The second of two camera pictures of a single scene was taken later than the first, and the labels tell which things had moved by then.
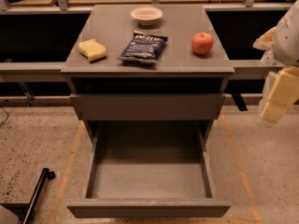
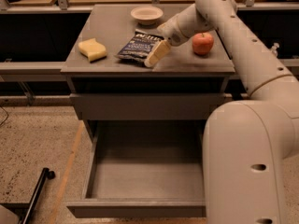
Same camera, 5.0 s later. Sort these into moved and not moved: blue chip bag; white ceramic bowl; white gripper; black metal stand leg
Moved: white gripper
Not moved: black metal stand leg; white ceramic bowl; blue chip bag
